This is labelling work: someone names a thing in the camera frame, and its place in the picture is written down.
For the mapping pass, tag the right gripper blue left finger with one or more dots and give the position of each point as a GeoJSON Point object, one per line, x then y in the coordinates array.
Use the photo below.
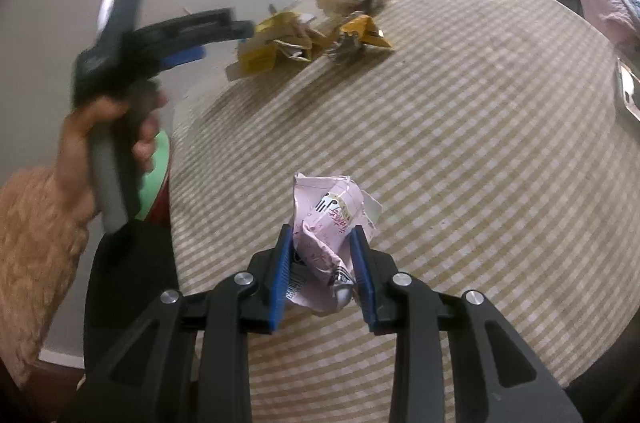
{"type": "Point", "coordinates": [278, 276]}

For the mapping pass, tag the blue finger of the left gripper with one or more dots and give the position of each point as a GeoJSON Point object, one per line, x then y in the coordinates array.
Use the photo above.
{"type": "Point", "coordinates": [183, 57]}
{"type": "Point", "coordinates": [213, 26]}

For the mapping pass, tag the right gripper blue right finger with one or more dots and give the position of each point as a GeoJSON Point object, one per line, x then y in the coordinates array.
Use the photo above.
{"type": "Point", "coordinates": [359, 248]}

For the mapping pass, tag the pink wrapper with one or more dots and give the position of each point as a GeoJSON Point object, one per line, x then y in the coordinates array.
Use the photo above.
{"type": "Point", "coordinates": [326, 209]}

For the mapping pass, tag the yellow crushed carton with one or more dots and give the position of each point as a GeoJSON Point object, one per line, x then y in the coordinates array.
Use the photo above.
{"type": "Point", "coordinates": [283, 38]}

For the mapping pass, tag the small yellow gold wrapper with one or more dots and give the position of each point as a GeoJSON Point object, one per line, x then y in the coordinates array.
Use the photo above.
{"type": "Point", "coordinates": [352, 38]}

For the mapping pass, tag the person left hand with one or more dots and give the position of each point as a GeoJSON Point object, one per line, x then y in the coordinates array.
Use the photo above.
{"type": "Point", "coordinates": [79, 148]}

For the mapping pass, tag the red bin with green rim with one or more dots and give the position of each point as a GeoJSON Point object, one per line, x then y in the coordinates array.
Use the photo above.
{"type": "Point", "coordinates": [154, 191]}

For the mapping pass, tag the striped woven table mat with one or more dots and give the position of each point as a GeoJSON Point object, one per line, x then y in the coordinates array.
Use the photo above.
{"type": "Point", "coordinates": [489, 132]}

